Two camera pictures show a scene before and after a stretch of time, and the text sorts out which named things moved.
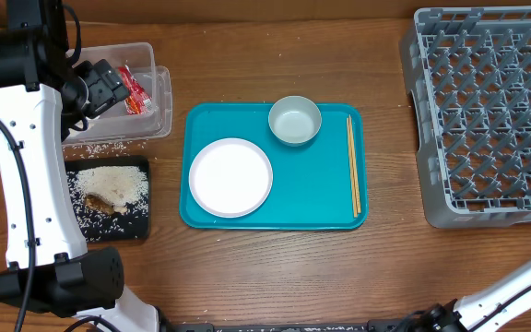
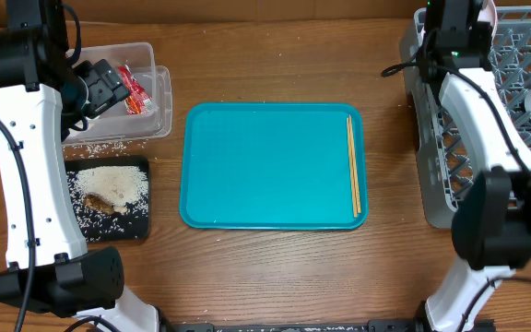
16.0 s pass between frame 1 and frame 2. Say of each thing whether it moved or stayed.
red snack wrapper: stayed
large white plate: moved
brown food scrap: stayed
